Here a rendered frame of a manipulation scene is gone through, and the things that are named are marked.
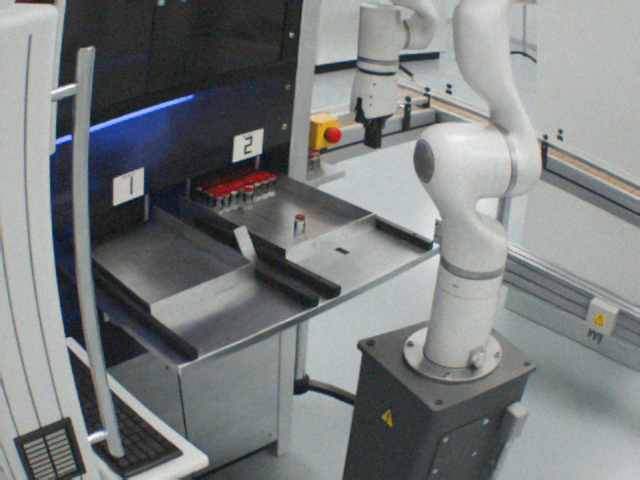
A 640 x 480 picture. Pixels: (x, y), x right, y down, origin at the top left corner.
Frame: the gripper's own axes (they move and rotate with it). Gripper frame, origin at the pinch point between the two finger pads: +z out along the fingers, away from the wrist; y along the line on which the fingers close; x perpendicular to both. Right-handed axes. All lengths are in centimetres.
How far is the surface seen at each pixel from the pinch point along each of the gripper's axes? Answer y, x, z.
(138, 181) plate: 38.2, -27.9, 7.9
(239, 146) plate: 9.6, -27.9, 7.8
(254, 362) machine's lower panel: 3, -28, 66
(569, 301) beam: -85, 23, 62
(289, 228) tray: 8.2, -12.9, 22.0
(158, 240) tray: 33.6, -26.3, 22.0
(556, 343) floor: -135, 5, 110
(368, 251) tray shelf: 3.1, 3.8, 22.3
